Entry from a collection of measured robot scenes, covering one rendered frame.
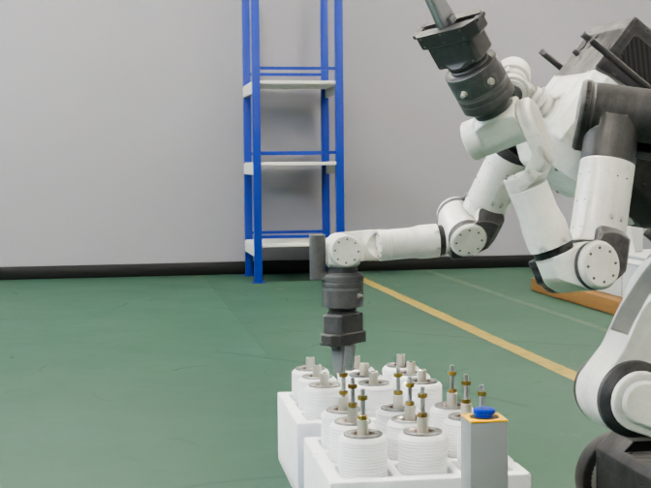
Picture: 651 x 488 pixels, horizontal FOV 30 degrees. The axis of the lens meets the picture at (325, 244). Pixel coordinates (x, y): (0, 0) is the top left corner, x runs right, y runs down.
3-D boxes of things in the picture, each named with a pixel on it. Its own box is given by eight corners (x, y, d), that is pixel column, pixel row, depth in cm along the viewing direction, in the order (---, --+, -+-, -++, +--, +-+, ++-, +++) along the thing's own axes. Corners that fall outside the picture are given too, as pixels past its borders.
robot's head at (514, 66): (546, 78, 227) (511, 49, 226) (547, 98, 218) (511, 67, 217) (523, 104, 230) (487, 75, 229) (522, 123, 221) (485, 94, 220)
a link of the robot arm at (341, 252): (359, 285, 261) (358, 231, 261) (368, 289, 251) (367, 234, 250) (307, 286, 260) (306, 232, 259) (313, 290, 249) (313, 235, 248)
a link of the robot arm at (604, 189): (585, 303, 205) (603, 176, 209) (636, 299, 194) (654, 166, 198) (530, 288, 201) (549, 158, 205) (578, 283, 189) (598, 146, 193)
